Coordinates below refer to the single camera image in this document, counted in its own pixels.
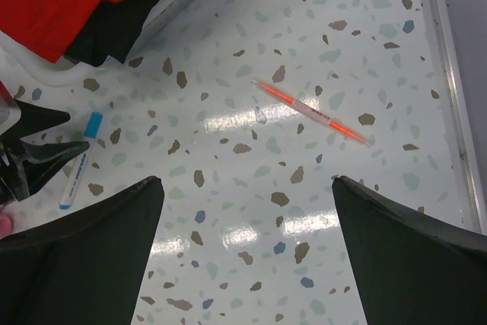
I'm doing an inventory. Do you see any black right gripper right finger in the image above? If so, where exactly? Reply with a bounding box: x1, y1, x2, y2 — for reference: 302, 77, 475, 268
332, 176, 486, 324

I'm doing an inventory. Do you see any pink capped crayon tube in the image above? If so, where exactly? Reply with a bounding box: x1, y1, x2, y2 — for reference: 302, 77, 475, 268
0, 214, 13, 239

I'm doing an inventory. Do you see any orange gel pen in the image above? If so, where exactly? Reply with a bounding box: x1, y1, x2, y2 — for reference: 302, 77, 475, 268
252, 78, 371, 146

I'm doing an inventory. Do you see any white marker blue cap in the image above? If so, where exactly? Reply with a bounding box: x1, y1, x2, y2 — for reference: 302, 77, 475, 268
59, 112, 103, 210

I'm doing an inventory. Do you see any white perforated plastic basket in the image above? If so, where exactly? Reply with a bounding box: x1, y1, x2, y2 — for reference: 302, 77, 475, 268
1, 0, 192, 86

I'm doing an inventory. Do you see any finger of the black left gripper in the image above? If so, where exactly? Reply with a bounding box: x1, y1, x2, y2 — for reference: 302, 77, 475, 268
1, 138, 89, 203
11, 100, 71, 139

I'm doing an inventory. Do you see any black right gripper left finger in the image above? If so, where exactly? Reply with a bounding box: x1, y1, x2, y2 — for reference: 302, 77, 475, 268
1, 177, 164, 324

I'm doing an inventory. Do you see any black garment in basket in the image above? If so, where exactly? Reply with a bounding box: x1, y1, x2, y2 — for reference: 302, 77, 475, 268
64, 0, 160, 67

